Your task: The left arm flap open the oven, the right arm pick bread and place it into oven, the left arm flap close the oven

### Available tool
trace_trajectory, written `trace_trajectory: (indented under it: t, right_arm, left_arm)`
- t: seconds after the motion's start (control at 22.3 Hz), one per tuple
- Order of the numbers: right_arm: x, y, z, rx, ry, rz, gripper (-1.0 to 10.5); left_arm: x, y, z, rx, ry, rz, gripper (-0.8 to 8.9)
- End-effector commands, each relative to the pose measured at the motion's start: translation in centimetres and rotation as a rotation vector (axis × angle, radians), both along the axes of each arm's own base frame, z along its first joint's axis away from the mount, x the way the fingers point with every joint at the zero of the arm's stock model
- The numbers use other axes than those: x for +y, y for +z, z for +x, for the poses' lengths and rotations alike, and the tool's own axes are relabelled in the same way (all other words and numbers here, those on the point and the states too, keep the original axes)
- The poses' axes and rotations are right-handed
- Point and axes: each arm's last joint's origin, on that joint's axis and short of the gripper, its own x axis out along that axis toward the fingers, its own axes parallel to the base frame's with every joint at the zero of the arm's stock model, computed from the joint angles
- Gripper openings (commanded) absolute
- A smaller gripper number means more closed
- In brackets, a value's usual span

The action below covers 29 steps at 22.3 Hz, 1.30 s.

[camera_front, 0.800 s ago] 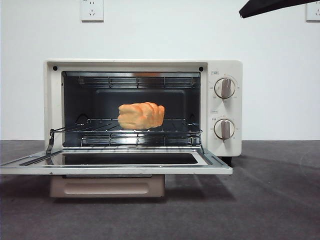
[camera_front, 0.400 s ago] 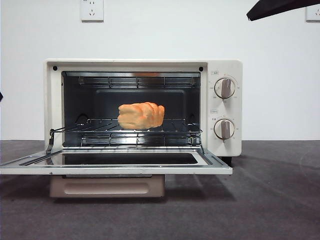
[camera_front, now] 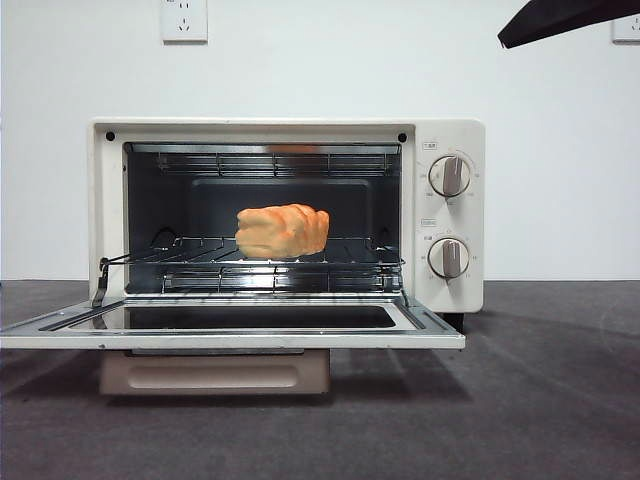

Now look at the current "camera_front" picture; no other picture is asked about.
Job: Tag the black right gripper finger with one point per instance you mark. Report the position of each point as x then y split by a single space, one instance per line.
575 17

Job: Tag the golden bread loaf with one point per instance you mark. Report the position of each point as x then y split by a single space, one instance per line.
280 230

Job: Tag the large oven temperature knob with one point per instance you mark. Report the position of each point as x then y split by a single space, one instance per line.
451 175

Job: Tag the small oven timer knob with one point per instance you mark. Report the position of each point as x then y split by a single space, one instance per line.
449 257

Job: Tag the white toaster oven body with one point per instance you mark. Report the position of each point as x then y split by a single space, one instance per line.
105 200

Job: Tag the dark grey table mat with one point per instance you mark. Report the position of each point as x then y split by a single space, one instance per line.
500 425

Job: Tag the white wall socket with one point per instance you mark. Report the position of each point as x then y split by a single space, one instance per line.
627 34
185 25

